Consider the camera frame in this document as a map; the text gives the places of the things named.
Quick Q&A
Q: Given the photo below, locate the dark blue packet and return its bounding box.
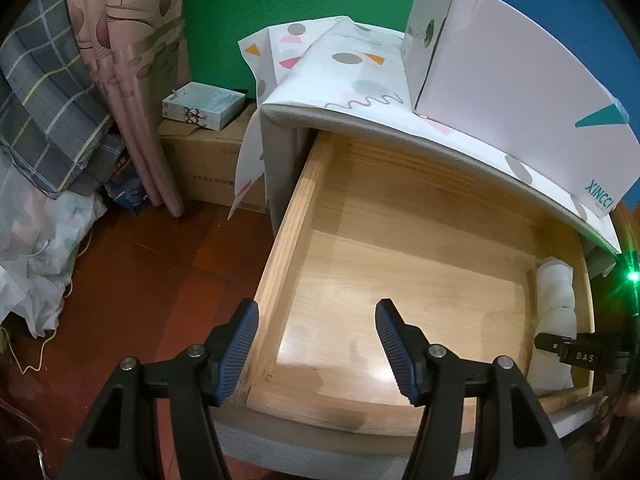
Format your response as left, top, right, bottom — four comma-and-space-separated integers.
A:
103, 156, 152, 217

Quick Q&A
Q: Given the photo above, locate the white floral sheet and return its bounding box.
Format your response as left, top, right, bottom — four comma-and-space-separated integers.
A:
0, 160, 109, 339

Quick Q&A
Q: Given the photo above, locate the wooden drawer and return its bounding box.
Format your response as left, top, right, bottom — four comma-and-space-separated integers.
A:
210, 127, 597, 476

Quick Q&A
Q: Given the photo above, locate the pale grey underwear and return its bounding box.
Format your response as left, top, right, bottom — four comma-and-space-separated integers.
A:
527, 256, 577, 392

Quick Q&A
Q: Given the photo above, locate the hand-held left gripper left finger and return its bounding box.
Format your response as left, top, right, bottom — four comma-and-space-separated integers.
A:
57, 297, 261, 480

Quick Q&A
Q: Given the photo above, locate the white nightstand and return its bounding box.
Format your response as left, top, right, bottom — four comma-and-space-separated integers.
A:
259, 30, 623, 267

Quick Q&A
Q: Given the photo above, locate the brown cardboard box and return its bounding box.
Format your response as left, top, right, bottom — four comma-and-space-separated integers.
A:
158, 102, 272, 214

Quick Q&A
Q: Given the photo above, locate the grey plaid blanket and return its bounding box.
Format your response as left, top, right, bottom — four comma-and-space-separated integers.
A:
0, 0, 126, 199

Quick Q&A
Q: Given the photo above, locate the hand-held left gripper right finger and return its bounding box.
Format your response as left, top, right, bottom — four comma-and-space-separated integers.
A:
375, 298, 576, 480

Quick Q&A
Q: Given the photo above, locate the small pale blue box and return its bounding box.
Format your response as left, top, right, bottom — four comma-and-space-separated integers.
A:
161, 81, 247, 132

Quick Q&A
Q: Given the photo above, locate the white cardboard box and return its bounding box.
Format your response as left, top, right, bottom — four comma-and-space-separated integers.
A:
402, 0, 640, 219

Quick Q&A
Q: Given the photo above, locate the blue foam mat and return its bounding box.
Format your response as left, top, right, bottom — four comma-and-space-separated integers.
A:
434, 0, 640, 112

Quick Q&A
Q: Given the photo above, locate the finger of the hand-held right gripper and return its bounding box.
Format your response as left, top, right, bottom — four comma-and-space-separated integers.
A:
534, 331, 602, 371

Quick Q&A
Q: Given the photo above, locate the pink floral curtain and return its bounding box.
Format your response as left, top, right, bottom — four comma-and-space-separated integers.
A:
62, 0, 194, 219

